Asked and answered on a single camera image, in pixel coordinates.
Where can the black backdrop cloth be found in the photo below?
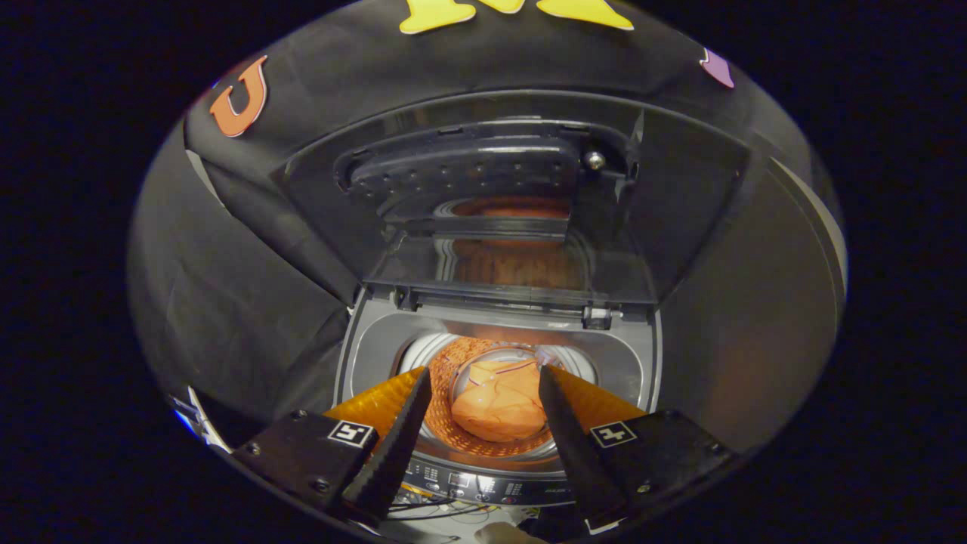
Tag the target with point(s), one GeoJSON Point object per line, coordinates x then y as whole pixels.
{"type": "Point", "coordinates": [242, 287]}

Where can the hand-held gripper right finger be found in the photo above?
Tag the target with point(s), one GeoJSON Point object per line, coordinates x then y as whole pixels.
{"type": "Point", "coordinates": [570, 446]}

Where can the dark washing machine lid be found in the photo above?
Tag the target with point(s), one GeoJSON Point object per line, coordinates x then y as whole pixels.
{"type": "Point", "coordinates": [680, 196]}

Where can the orange polo shirt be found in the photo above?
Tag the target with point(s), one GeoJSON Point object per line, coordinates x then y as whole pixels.
{"type": "Point", "coordinates": [498, 404]}

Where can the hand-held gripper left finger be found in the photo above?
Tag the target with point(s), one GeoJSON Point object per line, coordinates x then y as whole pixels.
{"type": "Point", "coordinates": [396, 446]}

